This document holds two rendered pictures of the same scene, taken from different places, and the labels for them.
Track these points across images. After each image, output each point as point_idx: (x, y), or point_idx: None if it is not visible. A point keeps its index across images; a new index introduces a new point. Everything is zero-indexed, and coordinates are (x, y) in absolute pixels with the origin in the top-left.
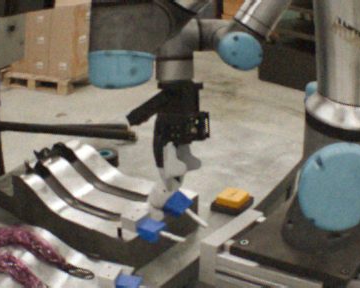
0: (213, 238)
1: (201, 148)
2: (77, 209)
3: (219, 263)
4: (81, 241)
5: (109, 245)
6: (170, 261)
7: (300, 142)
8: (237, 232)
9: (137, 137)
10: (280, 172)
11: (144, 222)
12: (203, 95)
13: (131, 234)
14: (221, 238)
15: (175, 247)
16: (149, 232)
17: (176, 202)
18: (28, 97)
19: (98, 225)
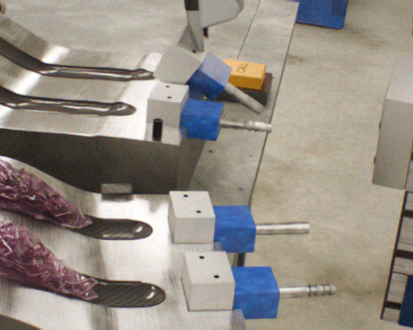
0: (400, 93)
1: (114, 17)
2: (32, 111)
3: None
4: (55, 174)
5: (132, 163)
6: (218, 185)
7: (272, 1)
8: None
9: (4, 9)
10: (274, 42)
11: (187, 105)
12: None
13: (174, 130)
14: (411, 93)
15: (204, 160)
16: (208, 120)
17: (212, 70)
18: None
19: (101, 126)
